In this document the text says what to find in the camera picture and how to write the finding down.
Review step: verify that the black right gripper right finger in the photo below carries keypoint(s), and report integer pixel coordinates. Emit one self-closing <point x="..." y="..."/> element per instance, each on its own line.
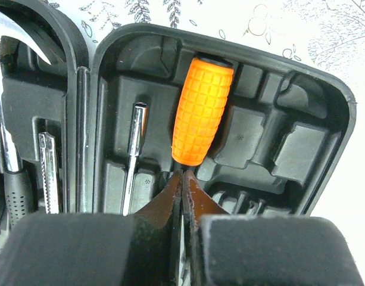
<point x="230" y="249"/>

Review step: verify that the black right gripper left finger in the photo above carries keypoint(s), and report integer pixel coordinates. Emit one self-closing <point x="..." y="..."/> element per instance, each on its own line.
<point x="98" y="249"/>

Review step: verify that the dark green tool case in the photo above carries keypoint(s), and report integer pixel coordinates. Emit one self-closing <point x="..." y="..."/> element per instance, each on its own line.
<point x="284" y="127"/>

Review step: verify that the large black orange screwdriver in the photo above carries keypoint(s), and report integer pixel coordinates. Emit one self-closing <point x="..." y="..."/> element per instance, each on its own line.
<point x="134" y="149"/>

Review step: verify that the steel claw hammer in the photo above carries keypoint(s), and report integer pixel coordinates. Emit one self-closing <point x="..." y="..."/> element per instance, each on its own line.
<point x="17" y="186"/>

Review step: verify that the orange utility knife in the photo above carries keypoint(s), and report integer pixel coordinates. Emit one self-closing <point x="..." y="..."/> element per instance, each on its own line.
<point x="49" y="169"/>

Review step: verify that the orange handled long screwdriver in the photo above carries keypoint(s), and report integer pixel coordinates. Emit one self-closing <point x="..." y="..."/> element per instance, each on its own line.
<point x="200" y="109"/>

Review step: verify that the floral table mat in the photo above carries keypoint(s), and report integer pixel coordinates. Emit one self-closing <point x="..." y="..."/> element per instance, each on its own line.
<point x="328" y="35"/>

